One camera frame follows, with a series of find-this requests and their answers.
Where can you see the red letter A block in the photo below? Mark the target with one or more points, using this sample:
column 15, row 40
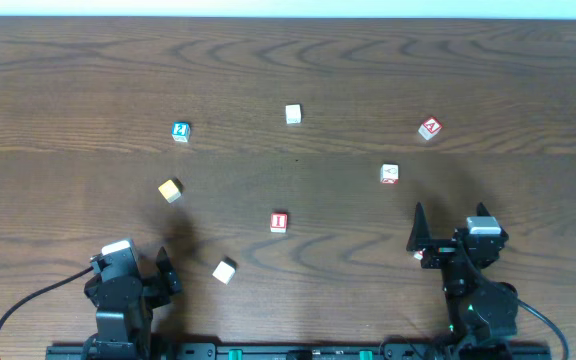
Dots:
column 430, row 128

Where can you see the white block with red side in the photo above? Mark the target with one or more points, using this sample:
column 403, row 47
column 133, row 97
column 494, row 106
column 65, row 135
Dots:
column 389, row 174

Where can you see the red letter I block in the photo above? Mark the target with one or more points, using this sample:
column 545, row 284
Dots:
column 278, row 222

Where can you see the yellow wooden block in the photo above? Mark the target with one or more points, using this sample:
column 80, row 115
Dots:
column 171, row 190

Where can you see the white block top centre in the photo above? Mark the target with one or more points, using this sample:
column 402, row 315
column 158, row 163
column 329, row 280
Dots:
column 293, row 114

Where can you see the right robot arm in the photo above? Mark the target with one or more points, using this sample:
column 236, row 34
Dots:
column 482, row 313

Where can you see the plain cream wooden block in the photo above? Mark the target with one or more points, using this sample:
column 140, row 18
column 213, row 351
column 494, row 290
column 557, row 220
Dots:
column 225, row 271

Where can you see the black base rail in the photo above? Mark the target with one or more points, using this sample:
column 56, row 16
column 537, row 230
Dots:
column 386, row 351

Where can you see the blue number 2 block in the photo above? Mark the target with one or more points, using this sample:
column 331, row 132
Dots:
column 181, row 131

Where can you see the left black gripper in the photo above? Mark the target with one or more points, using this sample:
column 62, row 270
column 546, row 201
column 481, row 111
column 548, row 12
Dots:
column 155, row 288

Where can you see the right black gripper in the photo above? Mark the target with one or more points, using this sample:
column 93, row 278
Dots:
column 446, row 250

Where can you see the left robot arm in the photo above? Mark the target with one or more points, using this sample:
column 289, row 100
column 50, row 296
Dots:
column 122, row 333

